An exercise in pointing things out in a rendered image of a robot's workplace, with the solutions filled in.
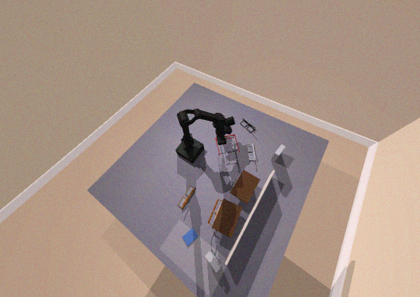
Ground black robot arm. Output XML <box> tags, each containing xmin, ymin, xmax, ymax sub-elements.
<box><xmin>177</xmin><ymin>109</ymin><xmax>235</xmax><ymax>153</ymax></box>

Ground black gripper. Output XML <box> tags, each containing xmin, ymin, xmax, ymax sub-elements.
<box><xmin>215</xmin><ymin>129</ymin><xmax>226</xmax><ymax>145</ymax></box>

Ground black glasses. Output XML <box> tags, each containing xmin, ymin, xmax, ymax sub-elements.
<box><xmin>240</xmin><ymin>119</ymin><xmax>255</xmax><ymax>132</ymax></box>

